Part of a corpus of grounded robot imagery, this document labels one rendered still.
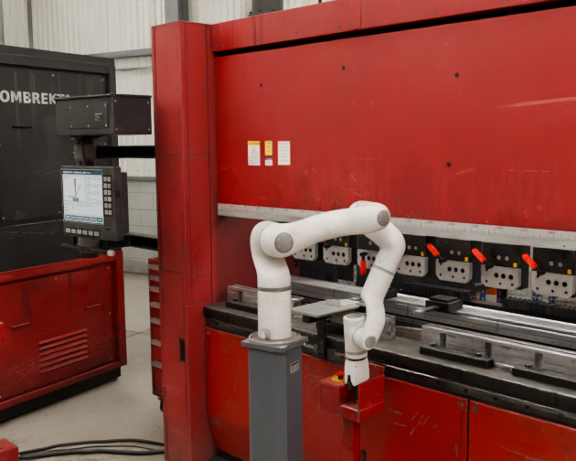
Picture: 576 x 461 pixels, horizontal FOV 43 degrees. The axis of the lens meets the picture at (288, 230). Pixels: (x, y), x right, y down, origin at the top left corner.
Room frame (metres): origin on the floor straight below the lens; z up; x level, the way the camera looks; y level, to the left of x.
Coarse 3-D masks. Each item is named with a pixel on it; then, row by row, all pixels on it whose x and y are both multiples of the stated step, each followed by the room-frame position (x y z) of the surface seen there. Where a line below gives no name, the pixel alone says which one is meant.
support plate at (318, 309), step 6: (300, 306) 3.14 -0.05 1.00; (306, 306) 3.13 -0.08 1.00; (312, 306) 3.13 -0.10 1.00; (318, 306) 3.13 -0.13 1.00; (324, 306) 3.13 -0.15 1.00; (330, 306) 3.13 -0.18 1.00; (336, 306) 3.13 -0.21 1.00; (342, 306) 3.13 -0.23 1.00; (348, 306) 3.12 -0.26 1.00; (354, 306) 3.13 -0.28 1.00; (294, 312) 3.07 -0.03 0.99; (300, 312) 3.04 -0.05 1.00; (306, 312) 3.03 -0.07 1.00; (312, 312) 3.03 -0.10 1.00; (318, 312) 3.03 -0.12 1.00; (324, 312) 3.03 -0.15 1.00; (330, 312) 3.03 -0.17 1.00; (336, 312) 3.05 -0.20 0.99
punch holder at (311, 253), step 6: (312, 246) 3.32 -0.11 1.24; (318, 246) 3.33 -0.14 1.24; (300, 252) 3.37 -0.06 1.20; (306, 252) 3.34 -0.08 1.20; (312, 252) 3.32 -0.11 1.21; (318, 252) 3.33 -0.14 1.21; (300, 258) 3.37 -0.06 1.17; (306, 258) 3.34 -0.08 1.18; (312, 258) 3.32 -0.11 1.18; (318, 258) 3.33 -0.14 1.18
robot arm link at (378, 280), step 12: (372, 276) 2.74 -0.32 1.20; (384, 276) 2.73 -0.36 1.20; (372, 288) 2.72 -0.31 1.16; (384, 288) 2.73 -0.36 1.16; (372, 300) 2.69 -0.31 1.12; (372, 312) 2.65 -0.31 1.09; (384, 312) 2.69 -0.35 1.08; (372, 324) 2.63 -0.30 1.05; (384, 324) 2.67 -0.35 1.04; (360, 336) 2.63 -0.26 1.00; (372, 336) 2.63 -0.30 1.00
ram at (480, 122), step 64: (256, 64) 3.58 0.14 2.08; (320, 64) 3.28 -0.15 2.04; (384, 64) 3.03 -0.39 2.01; (448, 64) 2.81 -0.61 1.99; (512, 64) 2.62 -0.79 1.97; (256, 128) 3.59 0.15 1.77; (320, 128) 3.28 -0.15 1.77; (384, 128) 3.03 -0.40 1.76; (448, 128) 2.81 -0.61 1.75; (512, 128) 2.62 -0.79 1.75; (256, 192) 3.59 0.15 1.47; (320, 192) 3.29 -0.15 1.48; (384, 192) 3.03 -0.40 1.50; (448, 192) 2.80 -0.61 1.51; (512, 192) 2.61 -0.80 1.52
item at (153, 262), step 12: (156, 264) 4.51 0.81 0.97; (156, 276) 4.48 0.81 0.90; (156, 288) 4.48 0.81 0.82; (156, 300) 4.51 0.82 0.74; (156, 312) 4.52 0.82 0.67; (156, 324) 4.52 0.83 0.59; (156, 336) 4.52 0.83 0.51; (156, 348) 4.53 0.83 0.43; (156, 360) 4.54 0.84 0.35; (156, 372) 4.53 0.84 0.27; (156, 384) 4.54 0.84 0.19
